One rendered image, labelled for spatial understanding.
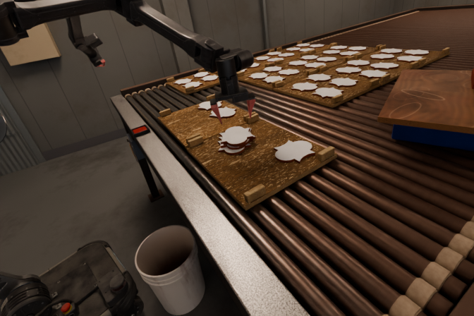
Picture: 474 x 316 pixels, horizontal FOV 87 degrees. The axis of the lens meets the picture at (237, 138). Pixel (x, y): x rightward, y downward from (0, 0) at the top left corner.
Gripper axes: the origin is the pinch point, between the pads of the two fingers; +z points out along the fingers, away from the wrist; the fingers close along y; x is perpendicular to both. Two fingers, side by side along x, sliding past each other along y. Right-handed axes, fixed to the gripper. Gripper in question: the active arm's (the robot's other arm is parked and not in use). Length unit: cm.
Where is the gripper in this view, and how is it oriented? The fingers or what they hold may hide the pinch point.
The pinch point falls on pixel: (235, 118)
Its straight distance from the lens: 83.1
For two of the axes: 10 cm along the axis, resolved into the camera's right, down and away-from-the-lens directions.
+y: -9.8, 2.1, -0.4
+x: 1.3, 4.5, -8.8
